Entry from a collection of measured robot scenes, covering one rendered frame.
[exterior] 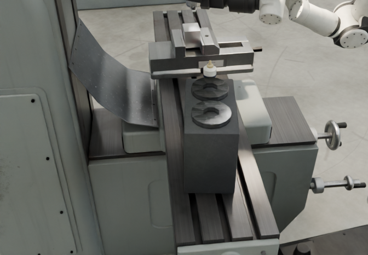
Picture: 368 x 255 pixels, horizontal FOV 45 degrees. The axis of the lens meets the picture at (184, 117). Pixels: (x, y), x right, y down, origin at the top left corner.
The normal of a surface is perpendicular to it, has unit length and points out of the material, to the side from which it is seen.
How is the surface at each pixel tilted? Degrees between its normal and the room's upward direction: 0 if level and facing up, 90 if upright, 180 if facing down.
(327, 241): 0
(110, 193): 90
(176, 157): 0
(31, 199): 89
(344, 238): 0
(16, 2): 90
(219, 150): 90
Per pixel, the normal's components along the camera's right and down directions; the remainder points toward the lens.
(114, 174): 0.10, 0.61
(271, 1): -0.16, -0.28
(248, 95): -0.01, -0.79
